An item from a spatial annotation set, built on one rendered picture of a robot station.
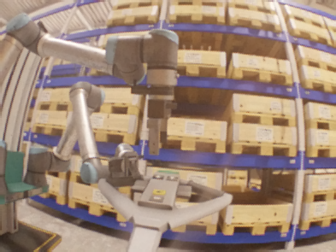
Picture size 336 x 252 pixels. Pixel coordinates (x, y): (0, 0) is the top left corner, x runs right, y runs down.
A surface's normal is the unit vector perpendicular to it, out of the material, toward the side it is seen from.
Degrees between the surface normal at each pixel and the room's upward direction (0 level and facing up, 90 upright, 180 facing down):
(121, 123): 90
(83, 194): 90
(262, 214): 90
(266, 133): 90
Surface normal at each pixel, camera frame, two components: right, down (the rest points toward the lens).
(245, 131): -0.14, -0.22
